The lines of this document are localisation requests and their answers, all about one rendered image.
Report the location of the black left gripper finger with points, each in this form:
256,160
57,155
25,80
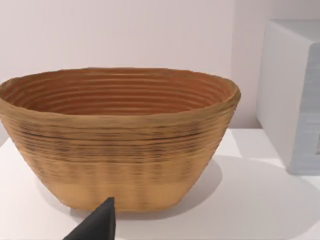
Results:
102,222

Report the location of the brown woven basket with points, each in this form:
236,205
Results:
117,150

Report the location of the pale grey microwave oven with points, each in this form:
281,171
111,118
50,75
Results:
287,100

